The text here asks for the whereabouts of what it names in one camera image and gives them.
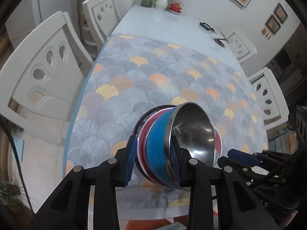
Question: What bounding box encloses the near left white chair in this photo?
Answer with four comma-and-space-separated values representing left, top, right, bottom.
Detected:
1, 11, 94, 145

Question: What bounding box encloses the white chair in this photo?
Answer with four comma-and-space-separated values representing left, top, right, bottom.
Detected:
227, 29, 257, 64
89, 0, 121, 51
1, 11, 94, 145
248, 67, 289, 130

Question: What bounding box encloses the small framed picture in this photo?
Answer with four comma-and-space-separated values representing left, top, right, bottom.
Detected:
274, 3, 288, 24
265, 15, 281, 35

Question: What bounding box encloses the upper small framed picture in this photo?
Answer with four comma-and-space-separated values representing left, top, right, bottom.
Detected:
274, 3, 288, 24

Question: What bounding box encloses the red lidded teacup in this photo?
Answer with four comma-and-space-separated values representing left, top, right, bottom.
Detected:
168, 3, 182, 14

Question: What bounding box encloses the lower small framed picture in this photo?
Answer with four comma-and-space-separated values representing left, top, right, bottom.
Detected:
265, 15, 281, 35

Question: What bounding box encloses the far right white chair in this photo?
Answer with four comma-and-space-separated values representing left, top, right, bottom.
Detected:
227, 29, 257, 64

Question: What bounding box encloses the near right white chair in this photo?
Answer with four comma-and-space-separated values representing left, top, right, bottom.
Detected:
248, 67, 289, 130

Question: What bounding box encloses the fan pattern table mat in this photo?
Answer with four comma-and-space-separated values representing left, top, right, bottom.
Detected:
62, 34, 269, 208

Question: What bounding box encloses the far left white chair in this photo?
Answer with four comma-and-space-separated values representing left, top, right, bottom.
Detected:
89, 0, 121, 51

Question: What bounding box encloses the potted green plant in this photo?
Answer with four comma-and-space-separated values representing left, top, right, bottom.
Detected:
1, 173, 27, 213

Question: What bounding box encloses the blue patterned plate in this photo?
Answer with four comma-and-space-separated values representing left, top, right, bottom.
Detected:
132, 104, 169, 176

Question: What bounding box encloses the blue steel bowl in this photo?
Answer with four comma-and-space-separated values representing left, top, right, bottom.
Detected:
145, 102, 215, 190

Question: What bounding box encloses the black cable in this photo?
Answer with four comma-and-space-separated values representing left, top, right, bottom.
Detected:
0, 116, 33, 211

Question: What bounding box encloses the red steel bowl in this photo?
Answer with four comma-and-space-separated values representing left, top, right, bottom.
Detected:
138, 102, 216, 191

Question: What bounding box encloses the black phone holder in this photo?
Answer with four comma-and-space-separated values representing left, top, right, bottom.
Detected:
199, 22, 215, 32

